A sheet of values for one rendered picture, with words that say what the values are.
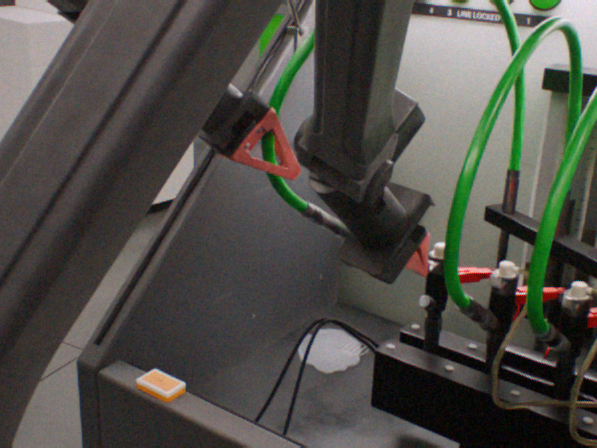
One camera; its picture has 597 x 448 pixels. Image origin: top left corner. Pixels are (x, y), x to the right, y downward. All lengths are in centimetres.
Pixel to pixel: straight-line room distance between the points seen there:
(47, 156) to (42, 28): 329
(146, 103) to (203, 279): 84
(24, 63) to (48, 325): 331
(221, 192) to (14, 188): 81
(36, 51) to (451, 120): 256
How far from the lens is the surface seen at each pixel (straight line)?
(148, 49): 29
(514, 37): 105
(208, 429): 92
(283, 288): 128
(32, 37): 356
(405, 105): 79
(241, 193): 113
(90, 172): 29
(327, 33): 51
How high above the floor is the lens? 148
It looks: 22 degrees down
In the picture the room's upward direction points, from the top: 2 degrees clockwise
